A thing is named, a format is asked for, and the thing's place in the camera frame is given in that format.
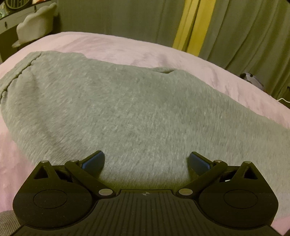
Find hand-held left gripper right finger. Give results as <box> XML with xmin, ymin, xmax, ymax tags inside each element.
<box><xmin>178</xmin><ymin>151</ymin><xmax>260</xmax><ymax>197</ymax></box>

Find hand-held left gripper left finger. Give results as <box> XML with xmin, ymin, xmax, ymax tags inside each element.
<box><xmin>34</xmin><ymin>150</ymin><xmax>116</xmax><ymax>197</ymax></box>

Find grey sweat pants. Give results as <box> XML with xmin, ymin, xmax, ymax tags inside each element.
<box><xmin>0</xmin><ymin>51</ymin><xmax>290</xmax><ymax>196</ymax></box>

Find person's grey knit clothing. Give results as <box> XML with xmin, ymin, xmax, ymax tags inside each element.
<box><xmin>0</xmin><ymin>210</ymin><xmax>21</xmax><ymax>236</ymax></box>

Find pink fleece blanket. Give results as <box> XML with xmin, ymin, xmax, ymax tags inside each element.
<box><xmin>0</xmin><ymin>31</ymin><xmax>290</xmax><ymax>234</ymax></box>

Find grey curtain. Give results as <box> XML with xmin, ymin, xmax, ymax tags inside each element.
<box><xmin>57</xmin><ymin>0</ymin><xmax>187</xmax><ymax>49</ymax></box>
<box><xmin>197</xmin><ymin>0</ymin><xmax>290</xmax><ymax>100</ymax></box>

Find yellow curtain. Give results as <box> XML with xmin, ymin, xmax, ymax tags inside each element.
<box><xmin>173</xmin><ymin>0</ymin><xmax>218</xmax><ymax>52</ymax></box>

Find white cushioned chair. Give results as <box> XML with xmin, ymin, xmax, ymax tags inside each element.
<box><xmin>12</xmin><ymin>2</ymin><xmax>58</xmax><ymax>48</ymax></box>

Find dark desk with drawers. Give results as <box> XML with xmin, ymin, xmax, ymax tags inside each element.
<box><xmin>0</xmin><ymin>0</ymin><xmax>57</xmax><ymax>63</ymax></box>

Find round dark fan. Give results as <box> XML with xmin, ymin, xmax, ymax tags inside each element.
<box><xmin>5</xmin><ymin>0</ymin><xmax>30</xmax><ymax>9</ymax></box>

